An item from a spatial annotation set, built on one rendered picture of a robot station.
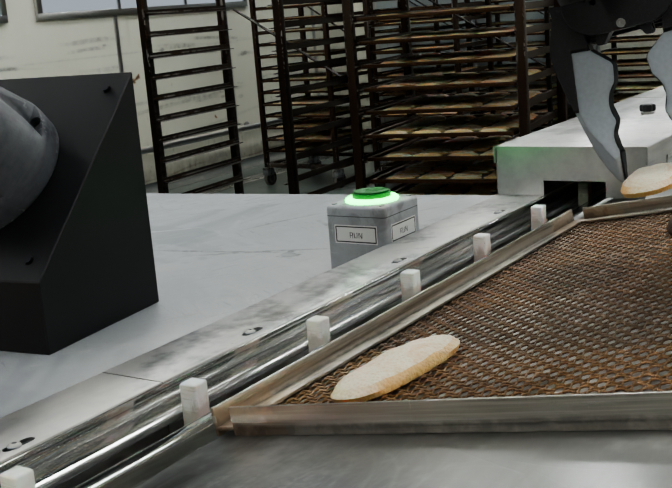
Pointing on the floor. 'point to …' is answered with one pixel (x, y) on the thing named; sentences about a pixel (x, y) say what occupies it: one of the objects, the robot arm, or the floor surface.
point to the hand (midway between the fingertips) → (650, 157)
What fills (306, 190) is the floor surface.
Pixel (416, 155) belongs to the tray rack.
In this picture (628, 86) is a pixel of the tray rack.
